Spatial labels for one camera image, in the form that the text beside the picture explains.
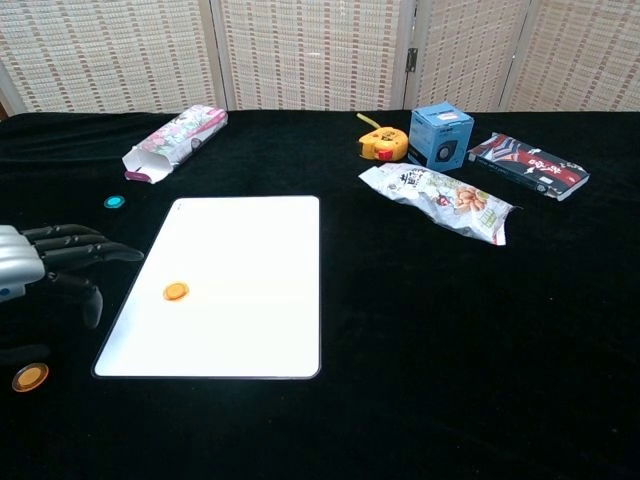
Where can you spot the orange disc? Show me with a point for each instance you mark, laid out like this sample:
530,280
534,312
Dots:
30,377
175,291

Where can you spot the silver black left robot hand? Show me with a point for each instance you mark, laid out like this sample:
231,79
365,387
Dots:
20,260

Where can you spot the blue speaker carton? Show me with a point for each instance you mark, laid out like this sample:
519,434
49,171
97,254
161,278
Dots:
440,137

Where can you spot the teal disc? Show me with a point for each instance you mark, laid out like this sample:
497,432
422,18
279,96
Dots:
114,202

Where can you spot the yellow tape measure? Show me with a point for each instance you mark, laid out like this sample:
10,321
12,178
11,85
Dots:
384,143

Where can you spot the silver snack bag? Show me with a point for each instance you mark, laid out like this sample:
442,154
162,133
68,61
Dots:
440,197

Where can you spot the floral pink paper box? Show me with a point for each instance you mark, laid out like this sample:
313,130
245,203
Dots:
175,137

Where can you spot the metal screen hinge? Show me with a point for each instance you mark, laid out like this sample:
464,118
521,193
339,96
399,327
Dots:
411,60

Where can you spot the dark box with red print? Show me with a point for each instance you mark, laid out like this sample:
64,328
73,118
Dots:
530,165

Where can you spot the black velvet tablecloth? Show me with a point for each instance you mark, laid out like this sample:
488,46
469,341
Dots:
400,325

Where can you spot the woven folding screen panel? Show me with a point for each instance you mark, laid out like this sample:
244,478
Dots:
580,55
105,55
312,55
465,55

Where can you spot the white rectangular board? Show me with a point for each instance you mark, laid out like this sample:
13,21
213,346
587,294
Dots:
240,300

